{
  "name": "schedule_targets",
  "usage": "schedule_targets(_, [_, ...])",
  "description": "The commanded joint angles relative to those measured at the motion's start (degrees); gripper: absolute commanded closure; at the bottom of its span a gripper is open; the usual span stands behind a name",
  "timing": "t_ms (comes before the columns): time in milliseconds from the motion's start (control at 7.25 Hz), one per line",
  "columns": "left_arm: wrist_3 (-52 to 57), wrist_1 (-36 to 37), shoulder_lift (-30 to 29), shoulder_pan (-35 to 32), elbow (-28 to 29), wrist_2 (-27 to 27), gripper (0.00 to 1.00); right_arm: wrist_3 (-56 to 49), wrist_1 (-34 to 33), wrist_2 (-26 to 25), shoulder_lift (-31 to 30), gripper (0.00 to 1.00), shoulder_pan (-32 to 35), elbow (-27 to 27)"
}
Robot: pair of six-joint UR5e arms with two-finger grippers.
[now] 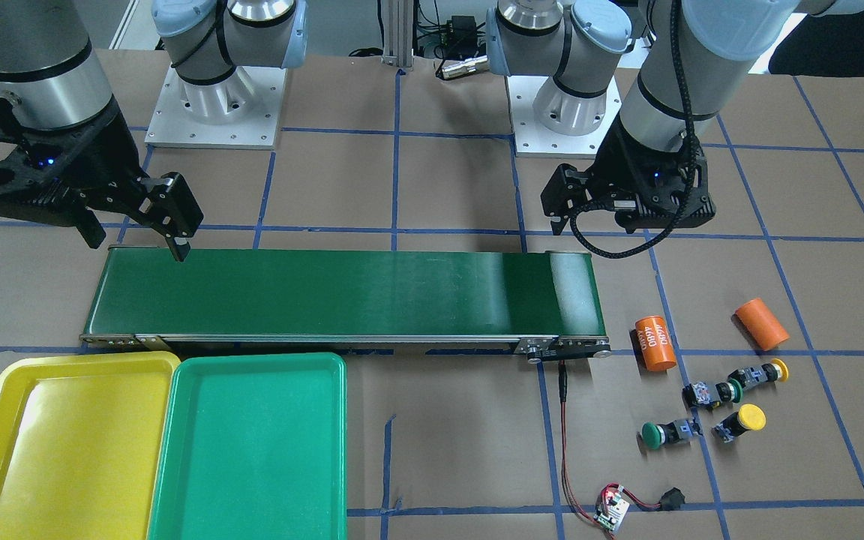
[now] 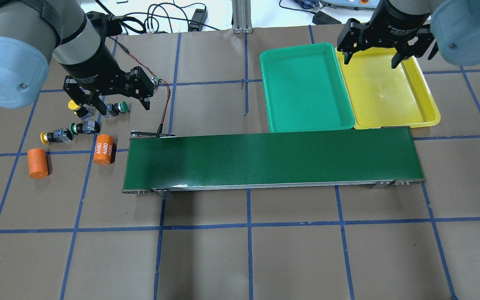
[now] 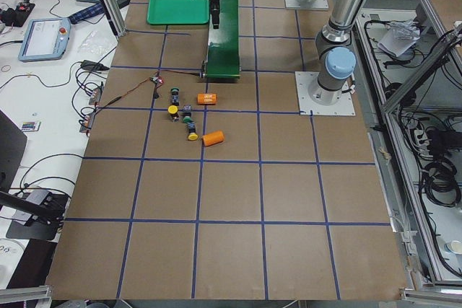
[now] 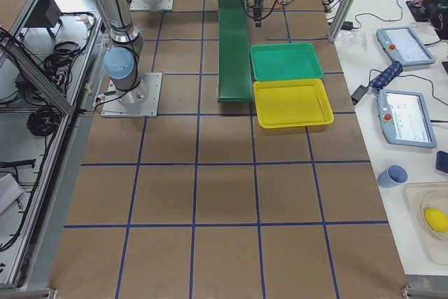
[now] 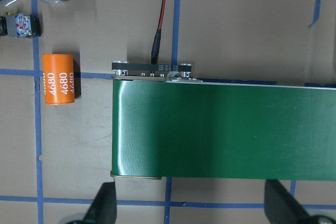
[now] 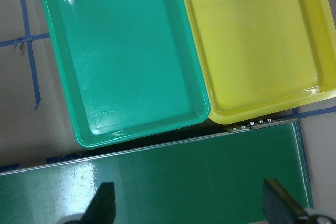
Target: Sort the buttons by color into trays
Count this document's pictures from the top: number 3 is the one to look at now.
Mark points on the crumpled white paper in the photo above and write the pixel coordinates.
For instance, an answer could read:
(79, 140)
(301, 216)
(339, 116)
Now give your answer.
(399, 37)

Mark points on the orange cylinder with white numbers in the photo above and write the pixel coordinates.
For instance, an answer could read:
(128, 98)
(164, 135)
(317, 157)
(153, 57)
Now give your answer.
(206, 99)

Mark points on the clear plastic bag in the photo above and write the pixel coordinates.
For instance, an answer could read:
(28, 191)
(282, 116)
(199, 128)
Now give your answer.
(97, 43)

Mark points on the plain orange cylinder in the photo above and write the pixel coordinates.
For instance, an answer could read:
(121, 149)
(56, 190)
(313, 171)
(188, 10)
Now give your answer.
(210, 139)

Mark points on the yellow push button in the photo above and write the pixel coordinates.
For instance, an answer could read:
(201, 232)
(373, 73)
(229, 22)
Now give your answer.
(192, 134)
(173, 113)

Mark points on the blue plaid folded umbrella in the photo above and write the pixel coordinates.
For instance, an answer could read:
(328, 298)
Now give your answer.
(86, 13)

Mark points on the near blue teach pendant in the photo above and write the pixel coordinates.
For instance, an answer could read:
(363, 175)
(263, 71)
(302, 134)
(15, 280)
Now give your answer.
(45, 40)

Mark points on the small red controller board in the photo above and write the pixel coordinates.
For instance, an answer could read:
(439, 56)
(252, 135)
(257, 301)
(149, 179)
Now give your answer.
(157, 80)

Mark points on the green conveyor belt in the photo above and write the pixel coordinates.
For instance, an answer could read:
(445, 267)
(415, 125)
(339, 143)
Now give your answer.
(222, 60)

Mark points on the black power adapter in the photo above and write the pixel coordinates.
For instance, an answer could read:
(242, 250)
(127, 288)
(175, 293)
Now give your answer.
(93, 66)

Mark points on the green plastic tray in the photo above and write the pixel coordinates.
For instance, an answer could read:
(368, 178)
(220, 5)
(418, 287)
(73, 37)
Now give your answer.
(178, 12)

